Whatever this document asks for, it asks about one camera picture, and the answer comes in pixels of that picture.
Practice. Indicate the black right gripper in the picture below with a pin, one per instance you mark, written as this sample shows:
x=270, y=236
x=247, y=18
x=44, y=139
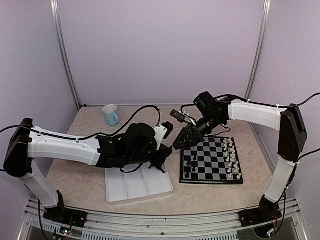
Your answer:
x=193, y=134

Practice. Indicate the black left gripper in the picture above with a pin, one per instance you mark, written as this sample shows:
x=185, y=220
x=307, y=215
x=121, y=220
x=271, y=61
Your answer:
x=164, y=154

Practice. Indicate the white plastic tray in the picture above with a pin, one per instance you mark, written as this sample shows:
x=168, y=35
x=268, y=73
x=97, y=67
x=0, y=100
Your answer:
x=144, y=184

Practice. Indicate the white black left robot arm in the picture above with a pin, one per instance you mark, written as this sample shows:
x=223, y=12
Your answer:
x=30, y=142

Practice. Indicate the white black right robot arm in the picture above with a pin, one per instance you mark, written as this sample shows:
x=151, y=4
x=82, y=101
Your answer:
x=286, y=120

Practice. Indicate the pile of black chess pieces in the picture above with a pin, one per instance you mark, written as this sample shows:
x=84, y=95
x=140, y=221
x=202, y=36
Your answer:
x=157, y=167

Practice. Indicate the black white chess board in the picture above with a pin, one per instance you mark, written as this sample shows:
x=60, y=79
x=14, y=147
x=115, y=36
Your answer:
x=211, y=166

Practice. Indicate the light blue mug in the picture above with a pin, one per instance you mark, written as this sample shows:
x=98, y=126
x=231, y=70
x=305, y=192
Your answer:
x=111, y=115

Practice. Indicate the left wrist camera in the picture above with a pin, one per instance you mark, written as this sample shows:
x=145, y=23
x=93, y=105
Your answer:
x=162, y=132

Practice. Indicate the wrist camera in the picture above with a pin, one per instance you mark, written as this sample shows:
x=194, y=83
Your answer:
x=162, y=132
x=182, y=117

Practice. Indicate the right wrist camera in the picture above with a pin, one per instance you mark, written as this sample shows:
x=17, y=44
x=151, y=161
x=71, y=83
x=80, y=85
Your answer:
x=182, y=117

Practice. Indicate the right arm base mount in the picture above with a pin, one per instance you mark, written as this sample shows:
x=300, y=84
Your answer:
x=255, y=216

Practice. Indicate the front aluminium rail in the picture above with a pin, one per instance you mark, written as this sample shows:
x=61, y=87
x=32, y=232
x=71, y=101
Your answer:
x=99, y=225

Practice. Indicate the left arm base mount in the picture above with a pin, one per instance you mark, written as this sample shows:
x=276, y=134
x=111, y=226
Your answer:
x=70, y=217

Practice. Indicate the right aluminium frame post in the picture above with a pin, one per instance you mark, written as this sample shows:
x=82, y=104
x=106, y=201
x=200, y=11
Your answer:
x=259, y=47

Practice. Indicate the aluminium frame post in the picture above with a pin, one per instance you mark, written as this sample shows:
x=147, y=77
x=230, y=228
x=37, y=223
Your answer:
x=259, y=47
x=54, y=4

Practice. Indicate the left aluminium frame post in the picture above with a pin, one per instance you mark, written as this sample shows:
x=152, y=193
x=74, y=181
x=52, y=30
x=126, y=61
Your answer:
x=54, y=4

